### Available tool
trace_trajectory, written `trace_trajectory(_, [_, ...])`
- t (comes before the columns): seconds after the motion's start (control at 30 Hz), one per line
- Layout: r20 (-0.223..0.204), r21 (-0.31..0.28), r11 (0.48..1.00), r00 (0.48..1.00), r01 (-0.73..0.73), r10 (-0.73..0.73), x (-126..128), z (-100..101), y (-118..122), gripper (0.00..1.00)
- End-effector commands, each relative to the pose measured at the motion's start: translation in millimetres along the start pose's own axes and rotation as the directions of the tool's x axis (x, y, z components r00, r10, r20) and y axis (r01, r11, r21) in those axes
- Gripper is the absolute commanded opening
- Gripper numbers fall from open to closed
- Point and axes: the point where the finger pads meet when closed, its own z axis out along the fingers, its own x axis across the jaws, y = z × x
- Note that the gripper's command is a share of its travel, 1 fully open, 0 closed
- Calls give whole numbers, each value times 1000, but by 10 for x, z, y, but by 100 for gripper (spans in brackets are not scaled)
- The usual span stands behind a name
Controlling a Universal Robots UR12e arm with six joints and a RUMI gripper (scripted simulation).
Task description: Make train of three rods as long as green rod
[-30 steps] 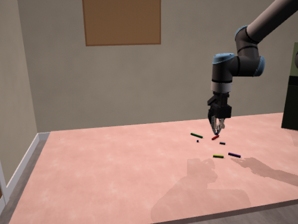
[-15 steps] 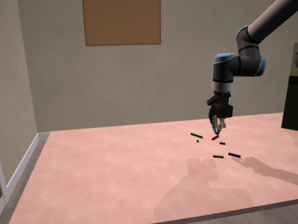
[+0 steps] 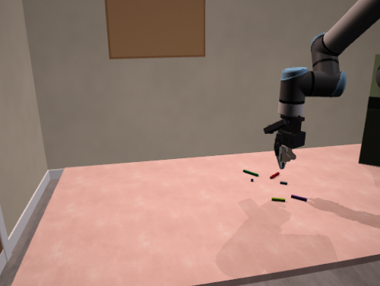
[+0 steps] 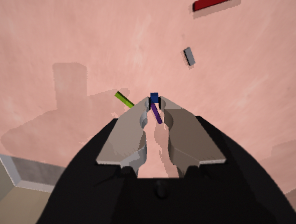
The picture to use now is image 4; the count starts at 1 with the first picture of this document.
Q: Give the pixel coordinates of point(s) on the purple rod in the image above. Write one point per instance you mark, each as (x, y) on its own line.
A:
(156, 113)

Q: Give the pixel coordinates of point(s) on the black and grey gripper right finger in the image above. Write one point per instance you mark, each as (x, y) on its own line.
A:
(195, 141)

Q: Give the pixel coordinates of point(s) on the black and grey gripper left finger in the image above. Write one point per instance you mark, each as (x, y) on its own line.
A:
(120, 143)

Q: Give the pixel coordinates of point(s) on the lime green rod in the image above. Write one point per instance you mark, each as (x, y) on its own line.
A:
(124, 99)

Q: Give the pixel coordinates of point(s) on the dark red rod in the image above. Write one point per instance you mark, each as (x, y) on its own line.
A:
(201, 4)

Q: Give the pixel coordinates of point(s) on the small blue block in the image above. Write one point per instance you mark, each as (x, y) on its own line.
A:
(154, 97)

